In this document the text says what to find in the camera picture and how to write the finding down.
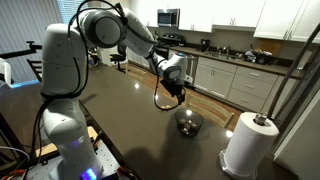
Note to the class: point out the dark wooden chair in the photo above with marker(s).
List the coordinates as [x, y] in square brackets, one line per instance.
[36, 67]

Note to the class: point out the stainless dishwasher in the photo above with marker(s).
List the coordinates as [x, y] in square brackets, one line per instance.
[192, 62]

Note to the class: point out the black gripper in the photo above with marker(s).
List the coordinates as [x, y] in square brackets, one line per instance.
[174, 89]

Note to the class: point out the white wooden chair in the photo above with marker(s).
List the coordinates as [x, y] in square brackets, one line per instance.
[210, 110]

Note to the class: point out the kitchen faucet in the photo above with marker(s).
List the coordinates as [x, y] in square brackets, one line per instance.
[224, 50]

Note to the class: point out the microwave oven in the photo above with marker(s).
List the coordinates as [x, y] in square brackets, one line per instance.
[168, 17]

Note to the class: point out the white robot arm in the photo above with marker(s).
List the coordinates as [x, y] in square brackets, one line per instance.
[64, 75]

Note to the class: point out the black coffee maker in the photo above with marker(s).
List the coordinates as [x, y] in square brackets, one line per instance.
[205, 43]

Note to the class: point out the black stove range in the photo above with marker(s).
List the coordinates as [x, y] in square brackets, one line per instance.
[166, 41]

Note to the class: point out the white paper towel roll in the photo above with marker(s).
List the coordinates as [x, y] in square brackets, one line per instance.
[252, 139]

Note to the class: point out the white upper cabinets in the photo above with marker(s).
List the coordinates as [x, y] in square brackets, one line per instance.
[289, 20]

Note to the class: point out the white lower drawer cabinets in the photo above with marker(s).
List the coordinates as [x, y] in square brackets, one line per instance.
[246, 87]

